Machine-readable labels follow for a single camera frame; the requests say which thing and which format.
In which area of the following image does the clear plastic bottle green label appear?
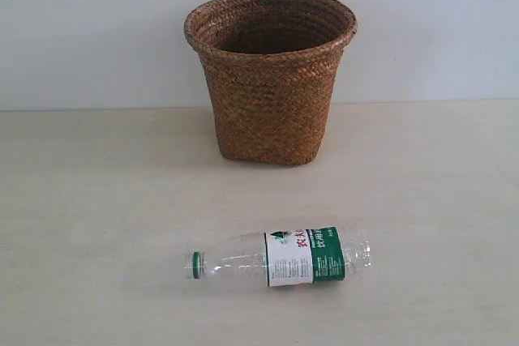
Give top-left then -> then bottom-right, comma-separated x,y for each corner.
184,226 -> 372,288

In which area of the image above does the brown woven wicker basket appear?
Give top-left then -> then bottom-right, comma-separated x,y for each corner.
184,0 -> 358,165

